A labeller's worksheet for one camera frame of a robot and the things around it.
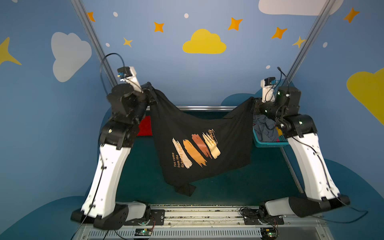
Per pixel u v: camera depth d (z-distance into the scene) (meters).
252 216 0.74
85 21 0.72
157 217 0.74
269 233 0.71
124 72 0.44
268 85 0.54
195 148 0.68
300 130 0.43
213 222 0.73
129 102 0.38
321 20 0.73
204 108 1.66
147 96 0.50
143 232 0.71
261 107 0.58
